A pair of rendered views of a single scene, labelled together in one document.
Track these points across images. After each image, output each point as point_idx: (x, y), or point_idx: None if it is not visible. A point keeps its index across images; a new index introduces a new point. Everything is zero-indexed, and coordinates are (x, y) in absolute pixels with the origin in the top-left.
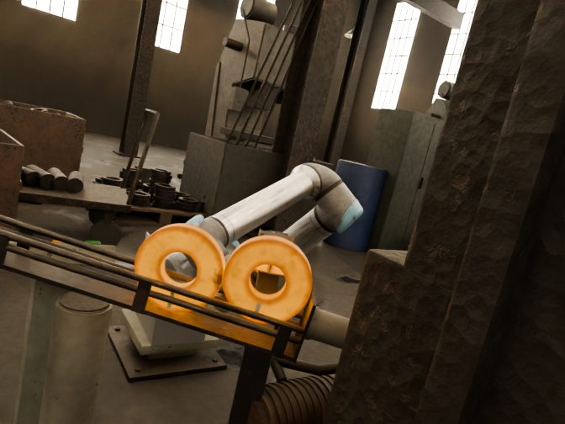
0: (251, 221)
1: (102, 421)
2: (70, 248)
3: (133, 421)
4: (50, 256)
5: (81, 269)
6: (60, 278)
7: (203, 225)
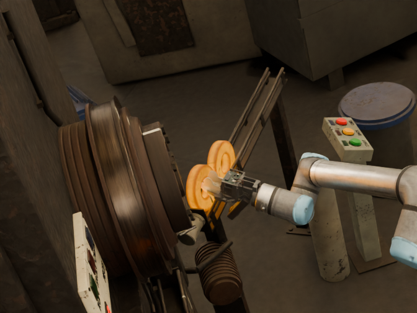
0: (328, 181)
1: (405, 279)
2: (252, 132)
3: (408, 297)
4: (329, 136)
5: (231, 142)
6: (239, 142)
7: (304, 160)
